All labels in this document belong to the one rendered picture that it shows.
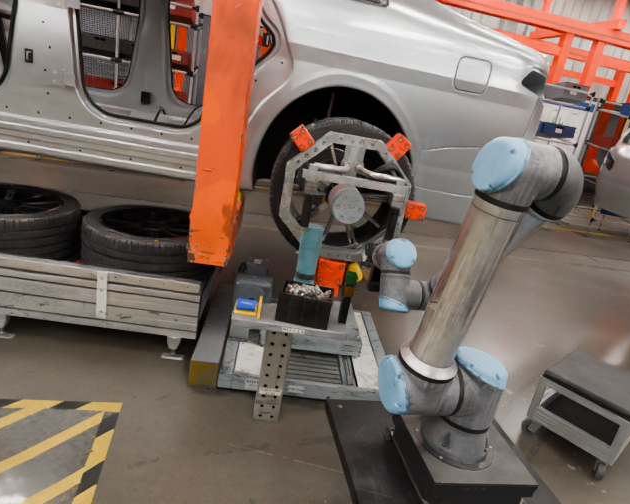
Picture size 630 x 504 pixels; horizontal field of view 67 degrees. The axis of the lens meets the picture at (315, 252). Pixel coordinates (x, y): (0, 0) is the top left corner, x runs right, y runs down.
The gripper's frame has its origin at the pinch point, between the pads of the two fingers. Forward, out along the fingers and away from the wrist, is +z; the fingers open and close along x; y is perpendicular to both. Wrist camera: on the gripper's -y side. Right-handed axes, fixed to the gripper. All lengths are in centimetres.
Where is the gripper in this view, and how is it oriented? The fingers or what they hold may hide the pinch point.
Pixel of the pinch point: (365, 267)
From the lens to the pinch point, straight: 176.3
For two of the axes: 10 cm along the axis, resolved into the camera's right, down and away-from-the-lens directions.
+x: -9.8, -1.2, -1.8
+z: -1.9, 0.9, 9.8
